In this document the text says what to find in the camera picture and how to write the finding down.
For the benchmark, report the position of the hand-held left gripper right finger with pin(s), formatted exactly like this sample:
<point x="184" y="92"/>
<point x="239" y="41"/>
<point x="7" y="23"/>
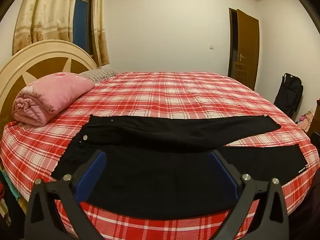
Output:
<point x="223" y="173"/>

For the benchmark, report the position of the brown wooden cabinet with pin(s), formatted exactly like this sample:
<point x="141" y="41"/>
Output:
<point x="315" y="120"/>

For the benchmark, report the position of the window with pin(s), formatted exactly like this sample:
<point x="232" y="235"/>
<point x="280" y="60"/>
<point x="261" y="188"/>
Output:
<point x="81" y="22"/>

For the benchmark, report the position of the narrow beige floral curtain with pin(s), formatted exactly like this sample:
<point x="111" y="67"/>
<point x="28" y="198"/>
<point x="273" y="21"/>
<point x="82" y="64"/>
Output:
<point x="100" y="25"/>

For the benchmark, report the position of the colourful clothes pile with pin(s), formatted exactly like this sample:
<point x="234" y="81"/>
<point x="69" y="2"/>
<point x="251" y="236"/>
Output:
<point x="6" y="195"/>

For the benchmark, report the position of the dark door frame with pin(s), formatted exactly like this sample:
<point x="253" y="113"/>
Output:
<point x="232" y="42"/>

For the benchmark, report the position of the cream and brown headboard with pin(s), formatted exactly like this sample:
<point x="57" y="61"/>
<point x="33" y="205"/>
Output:
<point x="50" y="63"/>

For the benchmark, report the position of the brown wooden door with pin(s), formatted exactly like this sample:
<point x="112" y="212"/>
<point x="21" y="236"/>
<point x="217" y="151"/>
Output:
<point x="247" y="45"/>

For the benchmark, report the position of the black bag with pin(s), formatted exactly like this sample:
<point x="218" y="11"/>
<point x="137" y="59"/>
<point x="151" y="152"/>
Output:
<point x="288" y="92"/>

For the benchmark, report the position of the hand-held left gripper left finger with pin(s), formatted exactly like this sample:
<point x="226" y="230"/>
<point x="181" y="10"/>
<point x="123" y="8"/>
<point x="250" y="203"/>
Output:
<point x="92" y="176"/>

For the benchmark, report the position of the folded pink blanket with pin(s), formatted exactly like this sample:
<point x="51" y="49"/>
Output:
<point x="50" y="92"/>

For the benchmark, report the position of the red plaid bed sheet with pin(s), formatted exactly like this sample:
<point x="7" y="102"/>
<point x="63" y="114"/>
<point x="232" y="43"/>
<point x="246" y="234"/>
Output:
<point x="175" y="97"/>

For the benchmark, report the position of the striped grey pillow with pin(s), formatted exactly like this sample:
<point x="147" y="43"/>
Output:
<point x="100" y="74"/>

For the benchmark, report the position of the black pants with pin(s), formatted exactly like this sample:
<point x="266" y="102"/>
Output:
<point x="162" y="180"/>

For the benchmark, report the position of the wide beige floral curtain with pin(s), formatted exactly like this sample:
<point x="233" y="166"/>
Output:
<point x="47" y="12"/>

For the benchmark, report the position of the pink clothes heap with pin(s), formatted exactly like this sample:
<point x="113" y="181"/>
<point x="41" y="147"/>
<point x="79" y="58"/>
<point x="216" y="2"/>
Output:
<point x="306" y="122"/>

